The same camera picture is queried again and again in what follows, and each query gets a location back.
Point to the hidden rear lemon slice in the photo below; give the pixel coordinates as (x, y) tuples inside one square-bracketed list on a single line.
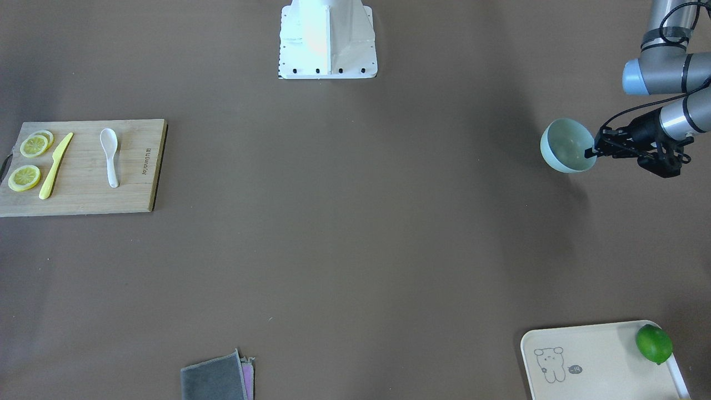
[(49, 136)]

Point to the white ceramic spoon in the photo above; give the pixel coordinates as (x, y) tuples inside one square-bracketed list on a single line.
[(109, 141)]

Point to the yellow plastic knife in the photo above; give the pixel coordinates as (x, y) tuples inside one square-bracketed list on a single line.
[(57, 158)]

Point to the upper lemon slice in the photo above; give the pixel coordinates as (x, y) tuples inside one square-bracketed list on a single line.
[(34, 146)]

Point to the bamboo cutting board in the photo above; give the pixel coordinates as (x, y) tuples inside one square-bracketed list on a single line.
[(81, 185)]

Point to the lower lemon slice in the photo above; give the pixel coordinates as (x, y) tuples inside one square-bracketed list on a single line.
[(24, 178)]

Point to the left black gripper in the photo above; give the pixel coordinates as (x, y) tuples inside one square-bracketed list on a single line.
[(646, 128)]

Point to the green lime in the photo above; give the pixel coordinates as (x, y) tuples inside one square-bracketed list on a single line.
[(654, 344)]

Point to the grey folded cloth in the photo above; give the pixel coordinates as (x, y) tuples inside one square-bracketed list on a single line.
[(227, 377)]

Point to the cream tray with bear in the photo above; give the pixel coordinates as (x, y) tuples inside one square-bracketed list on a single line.
[(597, 361)]

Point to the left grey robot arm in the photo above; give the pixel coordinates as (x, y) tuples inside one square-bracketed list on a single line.
[(665, 66)]

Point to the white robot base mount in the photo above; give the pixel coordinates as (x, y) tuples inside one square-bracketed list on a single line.
[(327, 40)]

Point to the light green bowl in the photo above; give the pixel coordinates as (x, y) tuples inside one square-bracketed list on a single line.
[(563, 145)]

